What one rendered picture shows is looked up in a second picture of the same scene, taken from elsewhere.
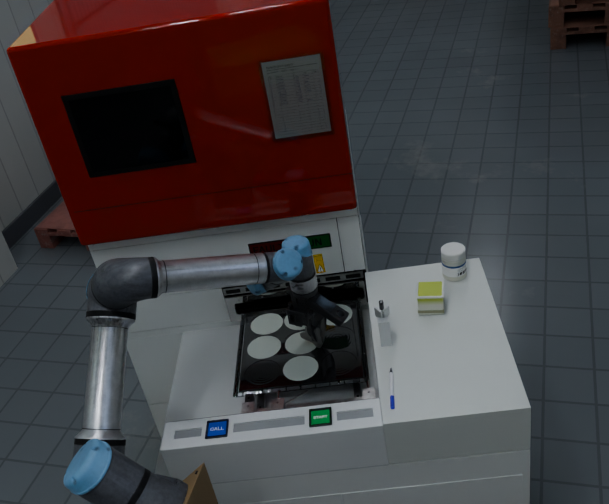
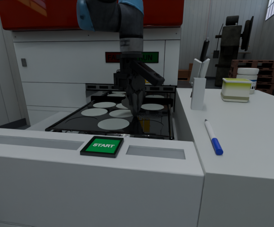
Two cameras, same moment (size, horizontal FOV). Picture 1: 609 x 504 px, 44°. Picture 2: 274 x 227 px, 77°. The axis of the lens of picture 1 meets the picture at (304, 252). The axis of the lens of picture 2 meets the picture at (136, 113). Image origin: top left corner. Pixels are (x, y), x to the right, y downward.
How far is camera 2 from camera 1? 164 cm
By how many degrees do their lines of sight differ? 16
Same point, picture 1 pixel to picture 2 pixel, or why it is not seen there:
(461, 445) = not seen: outside the picture
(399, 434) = (231, 202)
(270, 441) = (14, 163)
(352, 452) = (139, 215)
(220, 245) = (88, 50)
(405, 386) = (230, 135)
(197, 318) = (69, 103)
